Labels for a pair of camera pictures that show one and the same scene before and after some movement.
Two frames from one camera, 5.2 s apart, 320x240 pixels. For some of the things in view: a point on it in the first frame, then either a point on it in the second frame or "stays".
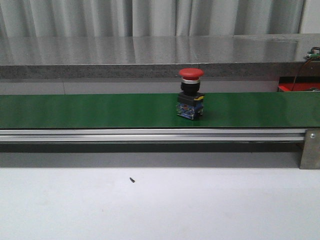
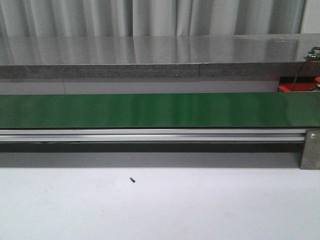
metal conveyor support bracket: (311, 156) stays
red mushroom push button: (190, 100) -> (317, 80)
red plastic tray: (298, 83) stays
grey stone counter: (162, 56) stays
